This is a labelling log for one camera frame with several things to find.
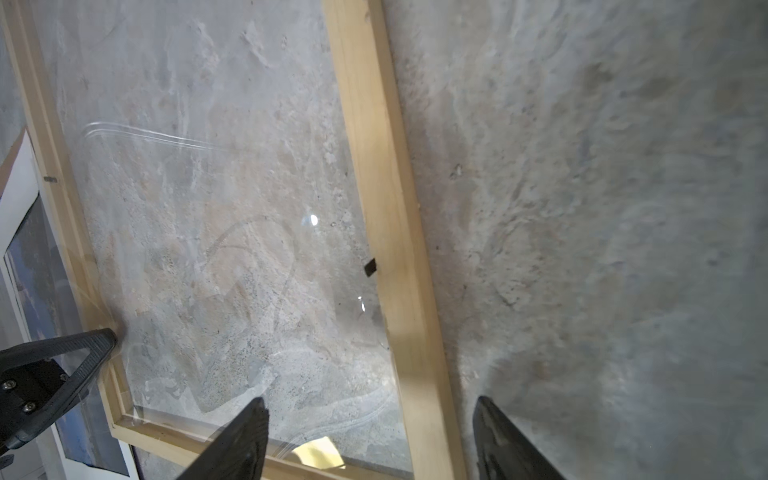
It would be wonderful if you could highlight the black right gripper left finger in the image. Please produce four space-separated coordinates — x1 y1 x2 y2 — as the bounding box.
177 397 269 480

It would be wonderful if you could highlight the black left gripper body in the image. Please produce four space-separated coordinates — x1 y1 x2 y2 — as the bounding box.
1 359 69 420

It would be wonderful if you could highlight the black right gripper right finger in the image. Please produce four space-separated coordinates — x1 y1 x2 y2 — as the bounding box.
472 396 565 480

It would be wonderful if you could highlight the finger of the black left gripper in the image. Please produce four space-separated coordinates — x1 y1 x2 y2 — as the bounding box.
1 328 118 450

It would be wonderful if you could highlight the landscape photo print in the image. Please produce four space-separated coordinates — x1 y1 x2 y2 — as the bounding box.
4 198 131 478

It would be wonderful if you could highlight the white mat board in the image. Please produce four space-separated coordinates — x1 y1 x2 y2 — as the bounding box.
1 132 140 479

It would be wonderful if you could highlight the clear acrylic sheet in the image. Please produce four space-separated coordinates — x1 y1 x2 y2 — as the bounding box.
31 1 412 476

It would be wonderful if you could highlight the brown cardboard backing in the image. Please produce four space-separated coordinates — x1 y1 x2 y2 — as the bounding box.
0 127 27 195

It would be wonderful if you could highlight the light wooden picture frame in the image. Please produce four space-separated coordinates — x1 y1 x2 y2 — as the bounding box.
1 1 467 479

